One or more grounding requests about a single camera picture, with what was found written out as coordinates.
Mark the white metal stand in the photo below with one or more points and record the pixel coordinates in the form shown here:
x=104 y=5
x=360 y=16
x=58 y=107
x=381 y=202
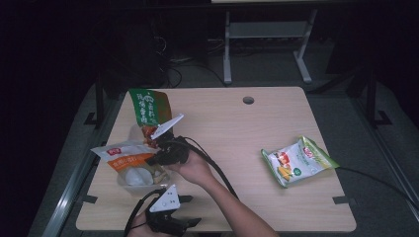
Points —
x=267 y=29

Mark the black table bracket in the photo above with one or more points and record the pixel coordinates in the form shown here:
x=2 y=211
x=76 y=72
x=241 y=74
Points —
x=89 y=199
x=342 y=199

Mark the white and orange snack packet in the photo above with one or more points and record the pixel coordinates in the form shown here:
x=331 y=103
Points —
x=125 y=158

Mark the black stand leg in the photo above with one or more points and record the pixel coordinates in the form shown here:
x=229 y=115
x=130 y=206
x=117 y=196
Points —
x=372 y=98
x=99 y=102

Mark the grey metal rail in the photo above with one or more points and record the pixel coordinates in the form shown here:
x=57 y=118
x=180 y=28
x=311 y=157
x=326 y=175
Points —
x=72 y=191

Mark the white and green snack packet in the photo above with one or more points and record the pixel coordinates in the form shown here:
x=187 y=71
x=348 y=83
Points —
x=296 y=161

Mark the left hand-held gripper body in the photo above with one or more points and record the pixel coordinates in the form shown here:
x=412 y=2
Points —
x=164 y=222

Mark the green and red snack packet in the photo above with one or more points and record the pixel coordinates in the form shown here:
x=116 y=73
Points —
x=148 y=105

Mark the person's left hand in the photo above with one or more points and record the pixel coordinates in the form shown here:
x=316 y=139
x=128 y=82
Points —
x=141 y=230

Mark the person's right hand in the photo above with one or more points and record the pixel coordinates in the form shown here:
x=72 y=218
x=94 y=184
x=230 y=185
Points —
x=194 y=169

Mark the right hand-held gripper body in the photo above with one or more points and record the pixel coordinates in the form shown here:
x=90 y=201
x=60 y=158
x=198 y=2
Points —
x=173 y=151

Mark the clear plastic container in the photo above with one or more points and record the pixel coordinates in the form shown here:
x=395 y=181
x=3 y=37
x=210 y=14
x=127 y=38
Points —
x=136 y=190

